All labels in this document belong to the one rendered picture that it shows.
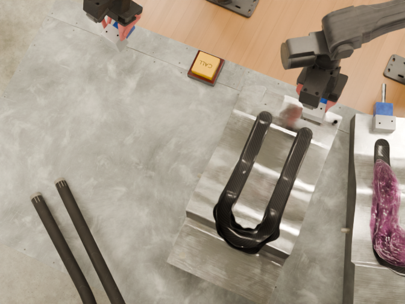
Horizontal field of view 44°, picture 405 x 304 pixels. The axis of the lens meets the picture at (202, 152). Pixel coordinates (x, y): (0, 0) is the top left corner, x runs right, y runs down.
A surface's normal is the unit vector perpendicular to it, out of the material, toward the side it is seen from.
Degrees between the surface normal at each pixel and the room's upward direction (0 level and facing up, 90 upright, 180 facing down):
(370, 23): 13
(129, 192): 0
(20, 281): 0
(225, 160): 19
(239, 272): 0
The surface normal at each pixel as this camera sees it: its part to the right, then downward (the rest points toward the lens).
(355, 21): -0.26, -0.21
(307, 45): 0.04, -0.27
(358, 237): -0.07, -0.07
